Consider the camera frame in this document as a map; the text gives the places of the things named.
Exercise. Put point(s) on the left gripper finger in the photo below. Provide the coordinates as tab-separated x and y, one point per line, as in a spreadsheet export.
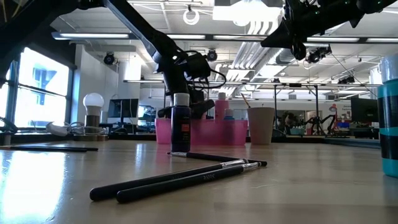
164	112
202	109

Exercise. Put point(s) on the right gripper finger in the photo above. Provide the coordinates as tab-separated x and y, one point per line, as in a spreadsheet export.
280	35

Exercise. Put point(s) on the large pink paint bottle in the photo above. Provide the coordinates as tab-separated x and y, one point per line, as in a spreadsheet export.
221	107

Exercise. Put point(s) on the small dark purple paint bottle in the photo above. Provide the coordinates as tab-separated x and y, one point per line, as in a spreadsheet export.
181	133

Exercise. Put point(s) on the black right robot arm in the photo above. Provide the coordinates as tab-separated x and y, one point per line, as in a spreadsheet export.
373	6

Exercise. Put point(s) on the black background robot arm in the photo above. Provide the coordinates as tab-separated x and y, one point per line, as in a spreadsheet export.
326	119

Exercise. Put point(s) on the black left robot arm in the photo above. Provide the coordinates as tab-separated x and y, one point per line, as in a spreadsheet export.
140	28

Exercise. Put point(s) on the small light teal paint bottle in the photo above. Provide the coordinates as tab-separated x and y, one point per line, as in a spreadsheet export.
390	169

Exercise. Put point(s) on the pink plastic bin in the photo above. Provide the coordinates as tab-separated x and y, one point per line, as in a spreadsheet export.
217	133

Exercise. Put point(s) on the black computer monitor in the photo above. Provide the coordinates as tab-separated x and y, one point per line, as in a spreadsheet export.
122	108
364	109

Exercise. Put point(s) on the beige ribbed cup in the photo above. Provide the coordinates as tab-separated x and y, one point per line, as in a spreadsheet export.
260	127

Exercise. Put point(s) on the white bulb table lamp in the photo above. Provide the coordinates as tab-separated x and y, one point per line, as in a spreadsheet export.
93	101

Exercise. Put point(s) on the black beam with light strips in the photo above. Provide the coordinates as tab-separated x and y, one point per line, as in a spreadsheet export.
93	35

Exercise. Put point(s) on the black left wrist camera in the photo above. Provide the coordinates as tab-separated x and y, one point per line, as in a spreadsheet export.
199	67

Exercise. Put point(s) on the black ceiling camera rig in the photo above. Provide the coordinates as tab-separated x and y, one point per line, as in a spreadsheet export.
317	56

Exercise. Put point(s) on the black dome ceiling camera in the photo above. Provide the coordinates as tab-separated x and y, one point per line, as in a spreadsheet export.
109	58
211	55

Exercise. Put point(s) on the black metal station frame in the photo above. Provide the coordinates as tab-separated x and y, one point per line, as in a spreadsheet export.
316	105

